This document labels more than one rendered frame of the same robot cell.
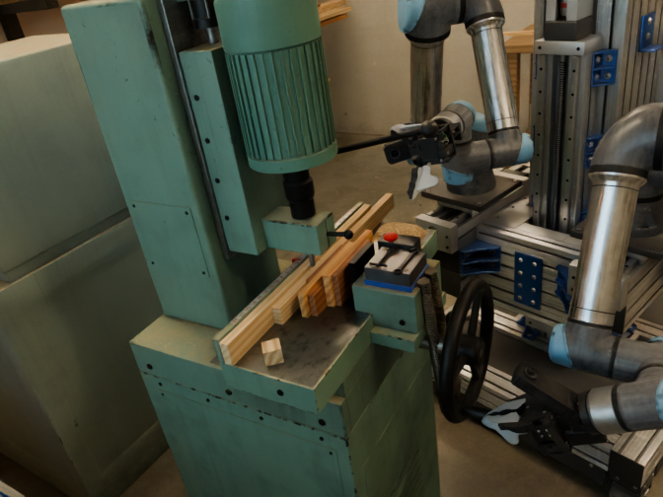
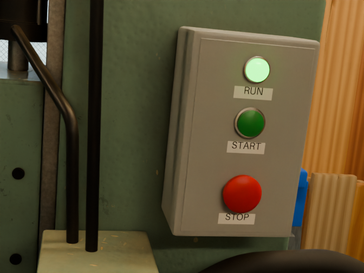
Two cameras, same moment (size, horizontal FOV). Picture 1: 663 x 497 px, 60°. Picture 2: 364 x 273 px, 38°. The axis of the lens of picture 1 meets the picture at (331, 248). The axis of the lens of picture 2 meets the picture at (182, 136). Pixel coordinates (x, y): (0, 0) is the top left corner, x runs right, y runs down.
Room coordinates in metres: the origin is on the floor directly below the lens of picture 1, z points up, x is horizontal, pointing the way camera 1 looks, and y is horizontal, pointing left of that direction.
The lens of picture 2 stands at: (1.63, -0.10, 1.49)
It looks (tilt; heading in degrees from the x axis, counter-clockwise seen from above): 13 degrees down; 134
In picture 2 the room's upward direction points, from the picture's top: 6 degrees clockwise
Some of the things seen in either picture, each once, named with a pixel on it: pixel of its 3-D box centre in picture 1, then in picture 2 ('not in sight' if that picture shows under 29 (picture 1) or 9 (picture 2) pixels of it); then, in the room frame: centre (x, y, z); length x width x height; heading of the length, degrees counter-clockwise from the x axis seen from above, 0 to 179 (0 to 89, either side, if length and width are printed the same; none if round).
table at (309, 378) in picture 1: (363, 302); not in sight; (1.03, -0.05, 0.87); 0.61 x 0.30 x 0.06; 146
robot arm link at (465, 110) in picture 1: (455, 121); not in sight; (1.33, -0.34, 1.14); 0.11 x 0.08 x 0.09; 146
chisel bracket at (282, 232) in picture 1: (300, 232); not in sight; (1.09, 0.06, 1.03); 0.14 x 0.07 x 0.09; 56
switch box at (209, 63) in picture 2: not in sight; (235, 132); (1.37, 0.23, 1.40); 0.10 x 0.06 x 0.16; 56
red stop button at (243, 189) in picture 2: not in sight; (242, 194); (1.40, 0.21, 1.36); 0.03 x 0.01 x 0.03; 56
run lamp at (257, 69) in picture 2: not in sight; (257, 70); (1.40, 0.22, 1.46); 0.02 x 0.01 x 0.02; 56
